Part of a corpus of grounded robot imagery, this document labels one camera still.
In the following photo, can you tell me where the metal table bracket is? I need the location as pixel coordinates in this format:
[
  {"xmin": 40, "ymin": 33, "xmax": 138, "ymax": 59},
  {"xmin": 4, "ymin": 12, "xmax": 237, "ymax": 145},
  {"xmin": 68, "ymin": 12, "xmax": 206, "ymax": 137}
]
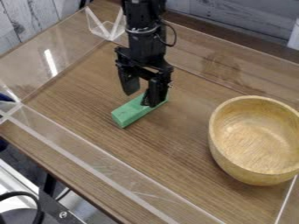
[{"xmin": 39, "ymin": 191, "xmax": 87, "ymax": 224}]

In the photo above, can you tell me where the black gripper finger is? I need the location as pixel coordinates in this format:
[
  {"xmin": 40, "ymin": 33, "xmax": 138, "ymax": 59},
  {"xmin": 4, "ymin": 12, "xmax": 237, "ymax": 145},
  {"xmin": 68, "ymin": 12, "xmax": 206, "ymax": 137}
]
[
  {"xmin": 142, "ymin": 74, "xmax": 172, "ymax": 108},
  {"xmin": 118, "ymin": 65, "xmax": 140, "ymax": 95}
]

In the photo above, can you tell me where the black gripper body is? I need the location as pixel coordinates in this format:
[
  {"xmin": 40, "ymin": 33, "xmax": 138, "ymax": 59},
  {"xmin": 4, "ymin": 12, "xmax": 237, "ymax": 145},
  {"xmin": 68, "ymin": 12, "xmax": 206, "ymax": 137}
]
[{"xmin": 116, "ymin": 27, "xmax": 174, "ymax": 81}]

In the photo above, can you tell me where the green rectangular block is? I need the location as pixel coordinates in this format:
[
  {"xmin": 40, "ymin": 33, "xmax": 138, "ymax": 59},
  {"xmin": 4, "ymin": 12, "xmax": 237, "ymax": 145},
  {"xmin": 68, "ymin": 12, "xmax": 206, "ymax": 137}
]
[{"xmin": 111, "ymin": 94, "xmax": 168, "ymax": 129}]

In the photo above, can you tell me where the black cable loop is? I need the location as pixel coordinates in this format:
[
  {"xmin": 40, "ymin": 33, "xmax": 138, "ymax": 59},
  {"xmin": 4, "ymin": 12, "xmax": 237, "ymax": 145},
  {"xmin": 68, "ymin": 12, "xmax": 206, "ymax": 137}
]
[{"xmin": 0, "ymin": 191, "xmax": 46, "ymax": 224}]

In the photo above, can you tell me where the light wooden bowl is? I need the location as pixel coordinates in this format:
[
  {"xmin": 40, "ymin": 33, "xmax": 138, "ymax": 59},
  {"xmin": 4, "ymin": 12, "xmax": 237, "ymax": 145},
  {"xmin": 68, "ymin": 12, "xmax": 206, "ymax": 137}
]
[{"xmin": 209, "ymin": 95, "xmax": 299, "ymax": 186}]

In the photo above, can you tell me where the clear acrylic tray wall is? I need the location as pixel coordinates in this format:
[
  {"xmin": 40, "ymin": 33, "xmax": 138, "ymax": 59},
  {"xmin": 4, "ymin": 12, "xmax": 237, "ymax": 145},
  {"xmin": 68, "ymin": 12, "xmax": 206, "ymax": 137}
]
[{"xmin": 0, "ymin": 0, "xmax": 299, "ymax": 224}]

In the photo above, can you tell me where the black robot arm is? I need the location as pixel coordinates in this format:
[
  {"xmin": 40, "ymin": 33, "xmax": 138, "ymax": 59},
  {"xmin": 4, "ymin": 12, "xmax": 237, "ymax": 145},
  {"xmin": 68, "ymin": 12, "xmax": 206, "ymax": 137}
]
[{"xmin": 115, "ymin": 0, "xmax": 176, "ymax": 108}]

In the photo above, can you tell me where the clear acrylic corner bracket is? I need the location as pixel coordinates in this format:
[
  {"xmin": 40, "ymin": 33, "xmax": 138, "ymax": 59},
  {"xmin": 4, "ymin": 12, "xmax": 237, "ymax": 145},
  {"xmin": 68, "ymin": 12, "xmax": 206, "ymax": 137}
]
[{"xmin": 86, "ymin": 7, "xmax": 127, "ymax": 41}]

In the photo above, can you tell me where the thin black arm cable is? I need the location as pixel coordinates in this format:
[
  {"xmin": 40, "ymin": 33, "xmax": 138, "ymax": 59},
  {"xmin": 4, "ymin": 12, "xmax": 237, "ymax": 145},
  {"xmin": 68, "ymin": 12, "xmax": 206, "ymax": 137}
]
[{"xmin": 155, "ymin": 20, "xmax": 179, "ymax": 47}]

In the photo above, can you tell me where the blue object at edge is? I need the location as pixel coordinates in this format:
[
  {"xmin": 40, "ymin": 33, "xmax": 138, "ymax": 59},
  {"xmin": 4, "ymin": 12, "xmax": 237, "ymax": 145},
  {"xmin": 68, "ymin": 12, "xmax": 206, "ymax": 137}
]
[{"xmin": 0, "ymin": 93, "xmax": 15, "ymax": 102}]

